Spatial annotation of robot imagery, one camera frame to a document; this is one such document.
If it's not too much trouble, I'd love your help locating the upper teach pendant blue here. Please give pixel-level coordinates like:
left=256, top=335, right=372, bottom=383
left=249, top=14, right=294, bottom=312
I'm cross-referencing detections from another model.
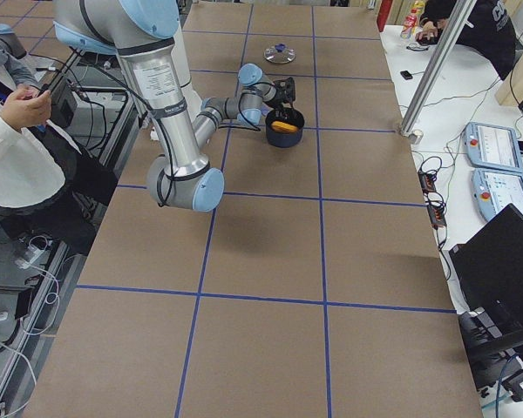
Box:
left=461, top=122, right=523, bottom=173

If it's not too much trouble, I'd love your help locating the dark blue saucepan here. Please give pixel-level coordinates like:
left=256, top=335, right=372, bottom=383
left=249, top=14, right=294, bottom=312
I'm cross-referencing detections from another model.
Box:
left=265, top=108, right=305, bottom=148

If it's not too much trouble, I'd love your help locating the white pedestal column with base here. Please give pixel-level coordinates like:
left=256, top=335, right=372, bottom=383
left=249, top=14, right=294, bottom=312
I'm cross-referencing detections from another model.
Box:
left=147, top=0, right=206, bottom=143

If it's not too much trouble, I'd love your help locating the person in black shirt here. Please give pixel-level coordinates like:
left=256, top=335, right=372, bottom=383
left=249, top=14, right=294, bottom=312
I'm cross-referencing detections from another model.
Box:
left=415, top=0, right=517, bottom=80

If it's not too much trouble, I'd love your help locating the black orange usb hub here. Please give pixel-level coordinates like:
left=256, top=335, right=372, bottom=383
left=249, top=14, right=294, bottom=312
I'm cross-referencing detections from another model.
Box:
left=418, top=171, right=447, bottom=230

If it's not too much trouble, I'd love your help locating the aluminium frame post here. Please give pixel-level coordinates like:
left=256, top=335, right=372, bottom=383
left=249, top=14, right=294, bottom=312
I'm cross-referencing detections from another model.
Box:
left=399, top=0, right=477, bottom=141

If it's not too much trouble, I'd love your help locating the small metal cylinder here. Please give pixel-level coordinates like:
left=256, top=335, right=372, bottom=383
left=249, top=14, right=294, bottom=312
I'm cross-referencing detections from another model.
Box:
left=409, top=129, right=424, bottom=145

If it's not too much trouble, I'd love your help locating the black laptop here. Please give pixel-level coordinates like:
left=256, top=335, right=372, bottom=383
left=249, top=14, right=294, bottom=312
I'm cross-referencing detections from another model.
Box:
left=449, top=204, right=523, bottom=324

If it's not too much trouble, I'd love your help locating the person in white clothing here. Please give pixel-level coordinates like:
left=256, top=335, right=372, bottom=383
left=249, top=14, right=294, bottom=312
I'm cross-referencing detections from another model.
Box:
left=0, top=45, right=118, bottom=255

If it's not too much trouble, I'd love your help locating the black monitor stand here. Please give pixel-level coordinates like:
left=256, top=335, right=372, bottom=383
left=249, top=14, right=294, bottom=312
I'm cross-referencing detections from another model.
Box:
left=458, top=311, right=523, bottom=402

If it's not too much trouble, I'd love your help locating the lower teach pendant blue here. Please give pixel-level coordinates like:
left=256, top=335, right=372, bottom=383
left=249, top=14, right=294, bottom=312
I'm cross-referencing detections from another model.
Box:
left=472, top=168, right=523, bottom=221

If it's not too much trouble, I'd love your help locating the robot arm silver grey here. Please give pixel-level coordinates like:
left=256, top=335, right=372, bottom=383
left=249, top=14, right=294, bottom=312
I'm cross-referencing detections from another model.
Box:
left=54, top=1, right=295, bottom=212

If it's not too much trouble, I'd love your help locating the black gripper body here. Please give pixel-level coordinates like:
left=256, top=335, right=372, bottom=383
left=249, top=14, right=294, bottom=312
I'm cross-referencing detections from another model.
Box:
left=268, top=91, right=288, bottom=109

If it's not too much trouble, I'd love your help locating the yellow toy corn cob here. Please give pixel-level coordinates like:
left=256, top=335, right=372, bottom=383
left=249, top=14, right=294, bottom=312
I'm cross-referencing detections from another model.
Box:
left=270, top=121, right=299, bottom=134

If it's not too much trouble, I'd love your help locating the teach pendant blue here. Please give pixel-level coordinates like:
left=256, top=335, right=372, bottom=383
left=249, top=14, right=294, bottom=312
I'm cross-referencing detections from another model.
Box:
left=472, top=168, right=523, bottom=221
left=461, top=122, right=523, bottom=173

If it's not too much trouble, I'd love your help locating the glass pot lid blue knob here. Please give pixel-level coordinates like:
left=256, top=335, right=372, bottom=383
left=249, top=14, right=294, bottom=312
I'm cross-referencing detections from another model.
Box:
left=263, top=43, right=296, bottom=64

